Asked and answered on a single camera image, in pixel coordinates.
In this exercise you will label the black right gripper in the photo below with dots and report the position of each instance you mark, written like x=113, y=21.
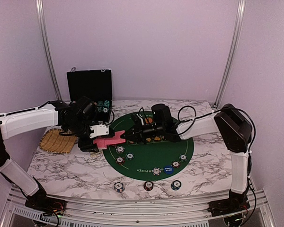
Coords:
x=138, y=135

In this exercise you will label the red black chip stack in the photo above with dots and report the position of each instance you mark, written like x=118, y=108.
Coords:
x=148, y=185

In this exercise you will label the black poker chip case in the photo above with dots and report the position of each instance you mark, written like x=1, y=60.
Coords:
x=94, y=84

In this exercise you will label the blue gold card box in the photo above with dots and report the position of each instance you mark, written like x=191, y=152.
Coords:
x=95, y=154

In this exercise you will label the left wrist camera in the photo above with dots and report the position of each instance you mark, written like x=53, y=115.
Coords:
x=98, y=130

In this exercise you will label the dark chip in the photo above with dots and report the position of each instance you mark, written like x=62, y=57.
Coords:
x=175, y=164

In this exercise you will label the aluminium front rail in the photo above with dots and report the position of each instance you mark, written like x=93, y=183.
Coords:
x=188, y=211

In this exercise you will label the woven bamboo tray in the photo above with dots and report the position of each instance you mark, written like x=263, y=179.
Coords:
x=53, y=142

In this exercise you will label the teal chips row in case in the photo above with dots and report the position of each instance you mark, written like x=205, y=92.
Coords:
x=106, y=106

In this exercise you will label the green chips row in case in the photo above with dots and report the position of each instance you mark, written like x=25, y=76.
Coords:
x=100, y=106

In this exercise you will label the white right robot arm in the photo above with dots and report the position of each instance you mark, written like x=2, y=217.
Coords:
x=233, y=124

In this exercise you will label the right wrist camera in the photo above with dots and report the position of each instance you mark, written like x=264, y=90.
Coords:
x=137, y=119

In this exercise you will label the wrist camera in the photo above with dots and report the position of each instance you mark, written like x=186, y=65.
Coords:
x=137, y=119
x=98, y=130

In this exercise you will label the red-backed card deck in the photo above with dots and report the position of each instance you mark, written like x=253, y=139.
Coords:
x=103, y=143

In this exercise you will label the single red-backed card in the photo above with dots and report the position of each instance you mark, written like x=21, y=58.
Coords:
x=116, y=139

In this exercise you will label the round green poker mat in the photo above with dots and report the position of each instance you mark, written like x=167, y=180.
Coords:
x=157, y=152

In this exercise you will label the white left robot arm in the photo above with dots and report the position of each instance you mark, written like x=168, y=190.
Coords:
x=24, y=122

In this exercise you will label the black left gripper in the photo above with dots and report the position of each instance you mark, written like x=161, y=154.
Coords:
x=87, y=146

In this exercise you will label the left aluminium frame post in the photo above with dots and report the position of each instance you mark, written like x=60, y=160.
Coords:
x=46, y=46

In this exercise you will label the right aluminium frame post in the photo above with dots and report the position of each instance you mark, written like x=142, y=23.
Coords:
x=233, y=48

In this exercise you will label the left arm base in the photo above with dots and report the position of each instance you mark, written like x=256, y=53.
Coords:
x=40, y=201

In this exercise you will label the blue small blind button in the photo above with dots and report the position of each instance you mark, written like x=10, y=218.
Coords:
x=169, y=169

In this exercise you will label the aluminium frame post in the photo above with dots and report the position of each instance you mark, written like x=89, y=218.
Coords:
x=233, y=48
x=46, y=46

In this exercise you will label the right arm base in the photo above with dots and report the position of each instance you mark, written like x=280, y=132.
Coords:
x=234, y=203

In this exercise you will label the green chip group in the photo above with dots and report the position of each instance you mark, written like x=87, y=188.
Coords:
x=129, y=156

